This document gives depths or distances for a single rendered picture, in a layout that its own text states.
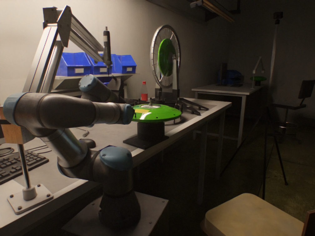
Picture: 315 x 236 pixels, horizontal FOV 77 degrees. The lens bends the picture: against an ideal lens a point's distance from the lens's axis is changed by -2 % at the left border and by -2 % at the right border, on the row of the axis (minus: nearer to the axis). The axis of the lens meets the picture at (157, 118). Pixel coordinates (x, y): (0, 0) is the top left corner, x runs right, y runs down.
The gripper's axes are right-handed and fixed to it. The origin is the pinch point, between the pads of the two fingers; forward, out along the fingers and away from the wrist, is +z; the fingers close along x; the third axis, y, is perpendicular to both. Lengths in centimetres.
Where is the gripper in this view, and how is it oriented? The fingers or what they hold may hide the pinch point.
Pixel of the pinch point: (135, 114)
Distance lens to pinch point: 93.1
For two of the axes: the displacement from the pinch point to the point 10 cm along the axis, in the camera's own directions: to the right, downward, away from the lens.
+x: 8.9, 1.1, -4.4
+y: -2.6, 9.2, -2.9
